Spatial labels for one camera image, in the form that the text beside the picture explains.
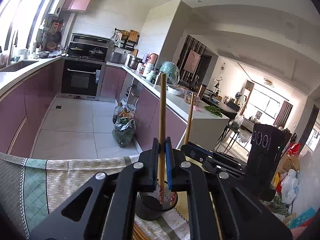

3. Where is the wooden chopstick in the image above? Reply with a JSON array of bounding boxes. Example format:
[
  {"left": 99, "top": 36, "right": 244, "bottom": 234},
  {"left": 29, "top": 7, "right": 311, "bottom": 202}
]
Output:
[
  {"left": 158, "top": 73, "right": 167, "bottom": 204},
  {"left": 184, "top": 93, "right": 194, "bottom": 145}
]

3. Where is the patterned tablecloth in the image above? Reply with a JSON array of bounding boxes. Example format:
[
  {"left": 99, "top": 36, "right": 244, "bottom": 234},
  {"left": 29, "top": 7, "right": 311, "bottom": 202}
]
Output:
[{"left": 1, "top": 153, "right": 190, "bottom": 239}]

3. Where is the black mesh utensil holder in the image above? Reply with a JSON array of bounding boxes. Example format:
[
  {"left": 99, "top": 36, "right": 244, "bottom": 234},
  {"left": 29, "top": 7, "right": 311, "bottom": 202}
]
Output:
[{"left": 135, "top": 181, "right": 178, "bottom": 221}]

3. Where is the bag of green vegetables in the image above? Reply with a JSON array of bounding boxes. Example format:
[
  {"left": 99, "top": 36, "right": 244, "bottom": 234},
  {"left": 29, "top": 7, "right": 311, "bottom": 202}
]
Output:
[{"left": 112, "top": 116, "right": 136, "bottom": 147}]

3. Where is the teal air fryer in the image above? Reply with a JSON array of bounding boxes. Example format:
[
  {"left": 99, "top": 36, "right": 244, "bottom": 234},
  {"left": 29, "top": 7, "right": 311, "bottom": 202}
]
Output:
[{"left": 159, "top": 61, "right": 180, "bottom": 85}]

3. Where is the steel stock pot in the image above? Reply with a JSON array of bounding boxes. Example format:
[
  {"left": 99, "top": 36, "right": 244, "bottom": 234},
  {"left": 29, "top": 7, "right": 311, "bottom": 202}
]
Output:
[{"left": 127, "top": 55, "right": 142, "bottom": 70}]

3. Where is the black built-in oven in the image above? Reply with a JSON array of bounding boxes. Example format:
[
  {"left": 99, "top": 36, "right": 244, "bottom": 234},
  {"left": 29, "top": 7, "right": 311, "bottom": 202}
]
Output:
[{"left": 61, "top": 58, "right": 106, "bottom": 99}]

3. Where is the white water heater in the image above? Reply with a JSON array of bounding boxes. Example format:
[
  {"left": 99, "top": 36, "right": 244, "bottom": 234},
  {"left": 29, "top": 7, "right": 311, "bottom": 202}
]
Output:
[{"left": 48, "top": 0, "right": 66, "bottom": 17}]

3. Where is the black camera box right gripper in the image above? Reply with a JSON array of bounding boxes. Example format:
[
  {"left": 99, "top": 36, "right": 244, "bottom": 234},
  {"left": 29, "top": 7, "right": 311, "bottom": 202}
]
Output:
[{"left": 247, "top": 124, "right": 289, "bottom": 186}]

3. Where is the black wall spice rack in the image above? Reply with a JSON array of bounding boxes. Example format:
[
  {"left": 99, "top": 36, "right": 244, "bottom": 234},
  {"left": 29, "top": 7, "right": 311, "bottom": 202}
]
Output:
[{"left": 112, "top": 28, "right": 140, "bottom": 51}]

